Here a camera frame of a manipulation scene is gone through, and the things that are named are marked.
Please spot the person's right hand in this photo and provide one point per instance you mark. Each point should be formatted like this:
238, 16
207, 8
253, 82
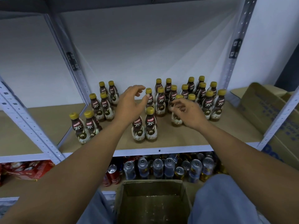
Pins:
190, 114

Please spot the person's left hand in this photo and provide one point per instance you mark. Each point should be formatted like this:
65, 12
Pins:
128, 105

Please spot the group of Kopiko coffee bottles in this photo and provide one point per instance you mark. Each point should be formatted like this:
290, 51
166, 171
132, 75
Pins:
152, 130

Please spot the brown cardboard box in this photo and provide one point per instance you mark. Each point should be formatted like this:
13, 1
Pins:
154, 203

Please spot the white metal shelving rack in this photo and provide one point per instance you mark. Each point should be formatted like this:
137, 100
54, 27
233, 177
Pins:
32, 128

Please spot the person's right forearm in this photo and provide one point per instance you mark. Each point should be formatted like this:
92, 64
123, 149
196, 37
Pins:
252, 175

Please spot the person's left forearm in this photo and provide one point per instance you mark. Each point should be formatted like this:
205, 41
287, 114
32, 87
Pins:
56, 179

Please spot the person's grey trousers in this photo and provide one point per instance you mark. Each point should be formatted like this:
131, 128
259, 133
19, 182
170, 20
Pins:
219, 203

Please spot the row of silver cans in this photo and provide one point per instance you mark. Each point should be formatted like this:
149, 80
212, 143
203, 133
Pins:
159, 168

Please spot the open brown carton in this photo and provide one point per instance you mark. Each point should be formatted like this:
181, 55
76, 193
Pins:
266, 109

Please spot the red snack packet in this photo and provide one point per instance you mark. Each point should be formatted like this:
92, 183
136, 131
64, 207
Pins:
25, 169

